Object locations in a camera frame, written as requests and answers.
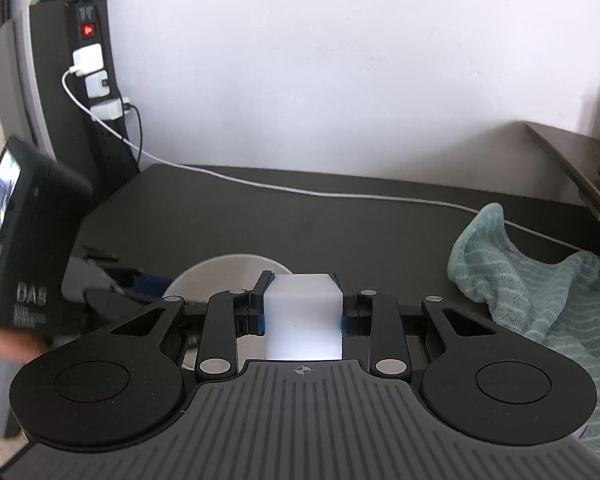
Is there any top white charger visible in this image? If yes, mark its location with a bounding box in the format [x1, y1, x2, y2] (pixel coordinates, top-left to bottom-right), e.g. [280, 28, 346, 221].
[70, 44, 104, 77]

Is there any dark wall shelf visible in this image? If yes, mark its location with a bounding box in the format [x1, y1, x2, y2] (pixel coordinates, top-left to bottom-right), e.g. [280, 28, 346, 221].
[524, 122, 600, 216]

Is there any white charger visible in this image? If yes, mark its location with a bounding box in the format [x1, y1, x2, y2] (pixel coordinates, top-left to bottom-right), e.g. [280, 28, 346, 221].
[84, 70, 111, 100]
[90, 98, 130, 122]
[70, 44, 104, 77]

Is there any green striped towel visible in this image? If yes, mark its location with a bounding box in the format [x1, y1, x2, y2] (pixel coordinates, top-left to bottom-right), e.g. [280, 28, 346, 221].
[448, 204, 600, 456]

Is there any black power strip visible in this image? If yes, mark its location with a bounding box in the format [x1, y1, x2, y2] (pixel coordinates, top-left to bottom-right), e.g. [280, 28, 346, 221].
[66, 0, 138, 198]

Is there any grey cabinet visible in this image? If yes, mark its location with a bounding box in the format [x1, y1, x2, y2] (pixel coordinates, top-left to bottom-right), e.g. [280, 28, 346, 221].
[0, 1, 89, 166]

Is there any white charging cable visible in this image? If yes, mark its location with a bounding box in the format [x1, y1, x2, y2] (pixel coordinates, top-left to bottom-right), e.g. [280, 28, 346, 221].
[60, 65, 581, 252]

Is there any white ceramic bowl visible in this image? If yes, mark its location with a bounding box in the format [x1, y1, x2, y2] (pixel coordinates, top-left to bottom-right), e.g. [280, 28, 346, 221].
[166, 254, 291, 370]

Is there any white sponge block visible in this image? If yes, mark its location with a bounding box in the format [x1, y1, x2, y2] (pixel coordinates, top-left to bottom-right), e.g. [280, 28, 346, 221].
[263, 274, 343, 361]

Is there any person's left hand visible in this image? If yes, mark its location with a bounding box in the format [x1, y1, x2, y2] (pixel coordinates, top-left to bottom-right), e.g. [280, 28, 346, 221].
[0, 328, 47, 364]

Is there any middle white charger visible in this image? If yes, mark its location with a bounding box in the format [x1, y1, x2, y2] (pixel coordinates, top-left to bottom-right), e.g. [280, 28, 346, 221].
[84, 70, 111, 100]

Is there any black cable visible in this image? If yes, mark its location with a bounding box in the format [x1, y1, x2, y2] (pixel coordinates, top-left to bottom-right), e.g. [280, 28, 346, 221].
[124, 103, 144, 172]

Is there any bottom white charger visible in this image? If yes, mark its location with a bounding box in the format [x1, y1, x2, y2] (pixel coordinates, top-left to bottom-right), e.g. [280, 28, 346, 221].
[90, 98, 130, 122]

